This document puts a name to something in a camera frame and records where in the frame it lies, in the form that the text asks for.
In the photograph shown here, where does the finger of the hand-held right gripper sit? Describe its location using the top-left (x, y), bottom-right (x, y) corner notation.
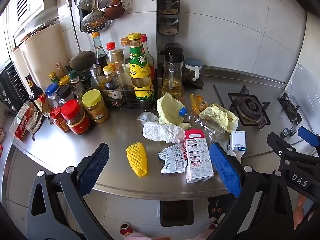
top-left (267, 132), bottom-right (304, 168)
top-left (297, 126), bottom-right (320, 155)

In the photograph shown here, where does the yellow paper wrapper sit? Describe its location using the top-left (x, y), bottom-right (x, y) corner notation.
top-left (157, 92), bottom-right (187, 126)
top-left (199, 106), bottom-right (240, 133)

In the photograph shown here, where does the clear bottle blue cap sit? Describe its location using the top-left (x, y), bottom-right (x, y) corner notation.
top-left (178, 107), bottom-right (231, 141)

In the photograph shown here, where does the beige cutting board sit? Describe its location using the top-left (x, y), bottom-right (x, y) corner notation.
top-left (19, 23), bottom-right (73, 88)

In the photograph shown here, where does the small white blue box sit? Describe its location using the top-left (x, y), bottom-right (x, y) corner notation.
top-left (229, 130), bottom-right (247, 152)

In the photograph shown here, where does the large yellow-cap vinegar bottle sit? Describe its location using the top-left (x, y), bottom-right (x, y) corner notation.
top-left (128, 32), bottom-right (154, 102)

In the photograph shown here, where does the slipper with red bow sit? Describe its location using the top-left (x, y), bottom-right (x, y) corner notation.
top-left (120, 222), bottom-right (136, 236)

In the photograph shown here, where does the black-lid jar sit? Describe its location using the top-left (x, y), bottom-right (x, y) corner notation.
top-left (56, 85), bottom-right (74, 106)

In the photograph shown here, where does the gold-cap glass bottle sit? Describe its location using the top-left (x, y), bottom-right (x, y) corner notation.
top-left (112, 49), bottom-right (130, 92)

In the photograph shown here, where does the foil splash guard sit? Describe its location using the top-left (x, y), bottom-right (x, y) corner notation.
top-left (284, 63), bottom-right (320, 131)

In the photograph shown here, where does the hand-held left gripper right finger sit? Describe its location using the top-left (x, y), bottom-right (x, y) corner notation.
top-left (207, 142), bottom-right (293, 240)

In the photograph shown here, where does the dark square trash bin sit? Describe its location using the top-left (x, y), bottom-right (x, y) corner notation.
top-left (160, 200), bottom-right (195, 227)

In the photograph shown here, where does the red-cap clear bottle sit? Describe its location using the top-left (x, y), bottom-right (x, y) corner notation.
top-left (106, 41), bottom-right (118, 68)

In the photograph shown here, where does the gas stove burner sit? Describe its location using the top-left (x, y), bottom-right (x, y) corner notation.
top-left (228, 85), bottom-right (272, 130)

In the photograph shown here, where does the black wire bottle rack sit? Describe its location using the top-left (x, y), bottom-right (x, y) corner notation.
top-left (104, 80), bottom-right (156, 111)

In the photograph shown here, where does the red seasoning packet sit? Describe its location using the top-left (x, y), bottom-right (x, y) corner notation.
top-left (13, 102), bottom-right (36, 141)

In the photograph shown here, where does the small black burner grate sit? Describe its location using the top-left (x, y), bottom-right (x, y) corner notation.
top-left (277, 92), bottom-right (301, 123)

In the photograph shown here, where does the yellow-lid spice jar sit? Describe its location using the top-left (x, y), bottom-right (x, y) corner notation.
top-left (59, 75), bottom-right (72, 87)

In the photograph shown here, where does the red-cap yellow bottle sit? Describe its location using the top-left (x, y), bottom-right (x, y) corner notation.
top-left (140, 34), bottom-right (156, 77)

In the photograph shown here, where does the black cat floor mat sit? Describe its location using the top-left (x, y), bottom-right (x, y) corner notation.
top-left (207, 194), bottom-right (236, 221)

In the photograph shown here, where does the orange-cap bottle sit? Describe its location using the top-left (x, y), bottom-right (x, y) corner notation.
top-left (120, 37), bottom-right (131, 65)

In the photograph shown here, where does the black long-handled wok ladle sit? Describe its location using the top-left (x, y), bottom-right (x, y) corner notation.
top-left (65, 0), bottom-right (96, 71)

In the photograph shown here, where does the person's right hand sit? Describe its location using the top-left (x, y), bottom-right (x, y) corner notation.
top-left (294, 195), bottom-right (317, 230)

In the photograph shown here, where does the orange snack packet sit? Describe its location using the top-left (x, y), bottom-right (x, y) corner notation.
top-left (190, 94), bottom-right (210, 112)

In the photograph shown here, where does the steel-top glass cruet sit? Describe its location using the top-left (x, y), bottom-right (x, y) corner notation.
top-left (90, 64), bottom-right (106, 93)

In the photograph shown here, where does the green-cap spice jar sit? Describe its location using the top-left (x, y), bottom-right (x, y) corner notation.
top-left (68, 70), bottom-right (83, 97)

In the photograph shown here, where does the yellow-lid sauce jar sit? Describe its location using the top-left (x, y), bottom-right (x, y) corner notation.
top-left (82, 90), bottom-right (110, 124)

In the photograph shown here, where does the pink white carton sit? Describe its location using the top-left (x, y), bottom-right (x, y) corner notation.
top-left (184, 129), bottom-right (215, 184)

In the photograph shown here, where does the brown wooden ladle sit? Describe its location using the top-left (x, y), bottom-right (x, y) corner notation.
top-left (103, 0), bottom-right (126, 21)

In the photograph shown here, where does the silver printed snack wrapper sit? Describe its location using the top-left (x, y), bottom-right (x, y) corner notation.
top-left (157, 142), bottom-right (188, 174)

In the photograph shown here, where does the steel slotted skimmer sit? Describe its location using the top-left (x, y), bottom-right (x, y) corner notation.
top-left (80, 0), bottom-right (112, 35)

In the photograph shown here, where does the blue-lid jar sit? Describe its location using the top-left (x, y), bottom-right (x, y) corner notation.
top-left (45, 83), bottom-right (61, 108)

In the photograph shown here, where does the red chili sauce jar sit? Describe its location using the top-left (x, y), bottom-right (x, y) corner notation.
top-left (50, 106), bottom-right (71, 133)

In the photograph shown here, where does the small yellow-cap dark bottle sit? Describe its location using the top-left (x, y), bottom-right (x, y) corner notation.
top-left (103, 65), bottom-right (123, 101)

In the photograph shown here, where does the dark soy sauce bottle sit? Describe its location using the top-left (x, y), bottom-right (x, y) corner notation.
top-left (25, 73), bottom-right (47, 113)

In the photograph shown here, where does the steel gas hob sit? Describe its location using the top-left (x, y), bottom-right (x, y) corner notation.
top-left (213, 83), bottom-right (320, 159)

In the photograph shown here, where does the wooden handle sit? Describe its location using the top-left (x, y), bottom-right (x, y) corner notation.
top-left (55, 62), bottom-right (66, 80)

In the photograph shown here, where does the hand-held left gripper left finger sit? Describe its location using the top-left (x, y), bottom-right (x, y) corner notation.
top-left (26, 142), bottom-right (113, 240)

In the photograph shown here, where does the glass jar blue lid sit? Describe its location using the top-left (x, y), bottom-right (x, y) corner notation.
top-left (183, 58), bottom-right (203, 82)

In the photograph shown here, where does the black dish rack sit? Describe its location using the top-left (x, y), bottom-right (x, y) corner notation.
top-left (0, 58), bottom-right (31, 112)

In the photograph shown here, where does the white plastic bag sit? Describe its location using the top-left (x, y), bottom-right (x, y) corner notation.
top-left (142, 121), bottom-right (186, 144)

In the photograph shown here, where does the yellow foam fruit net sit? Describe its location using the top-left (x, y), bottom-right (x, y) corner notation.
top-left (126, 142), bottom-right (148, 178)

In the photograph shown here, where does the black wall spice box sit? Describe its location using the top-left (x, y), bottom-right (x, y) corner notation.
top-left (157, 0), bottom-right (181, 15)
top-left (157, 15), bottom-right (180, 36)

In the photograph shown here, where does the red-lid sauce jar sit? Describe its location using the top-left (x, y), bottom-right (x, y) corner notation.
top-left (60, 99), bottom-right (91, 135)

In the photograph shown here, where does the glass oil dispenser black lid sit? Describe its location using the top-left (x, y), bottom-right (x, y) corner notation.
top-left (159, 43), bottom-right (186, 98)

